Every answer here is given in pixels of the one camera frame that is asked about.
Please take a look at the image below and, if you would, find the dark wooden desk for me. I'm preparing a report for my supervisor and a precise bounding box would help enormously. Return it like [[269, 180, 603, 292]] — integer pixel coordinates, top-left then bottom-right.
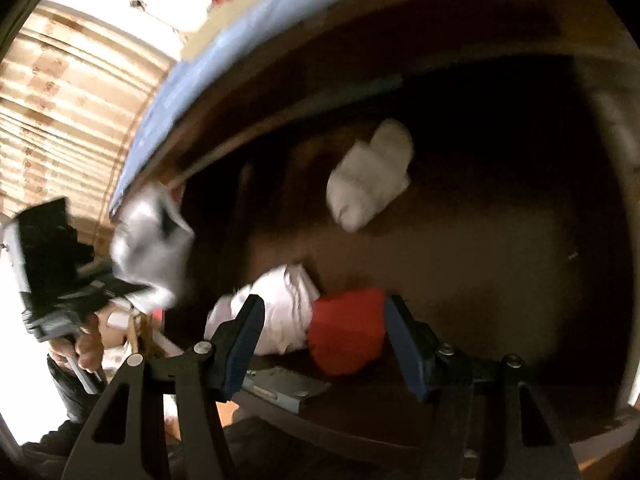
[[107, 0, 640, 480]]

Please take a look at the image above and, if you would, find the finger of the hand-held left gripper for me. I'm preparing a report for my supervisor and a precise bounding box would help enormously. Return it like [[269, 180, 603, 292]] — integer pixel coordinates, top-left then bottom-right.
[[85, 277, 154, 312], [75, 257, 119, 282]]

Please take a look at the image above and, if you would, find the beige patterned curtain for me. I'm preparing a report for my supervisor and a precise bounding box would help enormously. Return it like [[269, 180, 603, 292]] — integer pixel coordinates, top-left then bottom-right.
[[0, 2, 176, 241]]

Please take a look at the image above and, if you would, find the beige shallow cardboard tray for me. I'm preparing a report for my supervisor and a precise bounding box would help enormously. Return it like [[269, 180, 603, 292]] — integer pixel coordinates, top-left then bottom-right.
[[180, 0, 301, 61]]

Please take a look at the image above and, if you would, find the grey and white underwear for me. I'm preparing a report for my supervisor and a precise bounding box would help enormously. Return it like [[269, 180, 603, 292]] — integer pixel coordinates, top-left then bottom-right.
[[109, 182, 196, 309]]

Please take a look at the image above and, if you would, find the wooden desk drawer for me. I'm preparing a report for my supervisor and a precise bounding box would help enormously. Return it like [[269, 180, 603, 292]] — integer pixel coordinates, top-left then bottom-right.
[[165, 75, 631, 461]]

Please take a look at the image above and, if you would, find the person's left hand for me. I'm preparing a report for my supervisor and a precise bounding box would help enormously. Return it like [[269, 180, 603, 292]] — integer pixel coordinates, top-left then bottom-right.
[[50, 317, 108, 376]]

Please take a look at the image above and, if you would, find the person's left forearm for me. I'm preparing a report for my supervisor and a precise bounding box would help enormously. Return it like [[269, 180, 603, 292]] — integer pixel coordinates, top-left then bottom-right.
[[47, 360, 106, 429]]

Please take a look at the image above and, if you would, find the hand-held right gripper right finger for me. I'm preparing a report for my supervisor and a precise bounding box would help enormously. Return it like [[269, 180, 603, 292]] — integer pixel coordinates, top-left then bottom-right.
[[384, 294, 583, 480]]

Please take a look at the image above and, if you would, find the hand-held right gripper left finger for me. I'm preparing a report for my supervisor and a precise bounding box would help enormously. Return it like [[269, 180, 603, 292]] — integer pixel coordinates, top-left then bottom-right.
[[60, 294, 267, 480]]

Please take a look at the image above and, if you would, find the metal drawer lock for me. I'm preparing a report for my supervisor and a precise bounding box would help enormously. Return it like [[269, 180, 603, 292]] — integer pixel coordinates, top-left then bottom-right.
[[242, 365, 333, 415]]

